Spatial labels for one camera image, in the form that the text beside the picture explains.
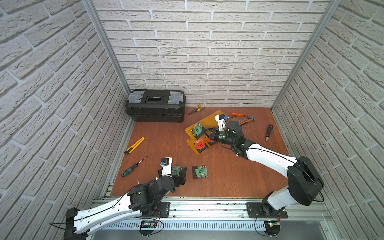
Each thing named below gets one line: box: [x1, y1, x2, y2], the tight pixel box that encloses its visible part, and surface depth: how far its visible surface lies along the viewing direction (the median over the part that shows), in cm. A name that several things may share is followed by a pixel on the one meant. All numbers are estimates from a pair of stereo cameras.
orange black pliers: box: [230, 112, 257, 126], surface depth 115 cm
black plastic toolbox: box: [125, 89, 187, 123], surface depth 102 cm
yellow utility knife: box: [124, 137, 145, 154], surface depth 98 cm
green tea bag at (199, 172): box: [192, 165, 208, 179], surface depth 88 cm
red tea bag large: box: [193, 139, 209, 153], surface depth 99 cm
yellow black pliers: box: [188, 103, 206, 115], surface depth 120 cm
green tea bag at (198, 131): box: [191, 122, 205, 141], surface depth 83 cm
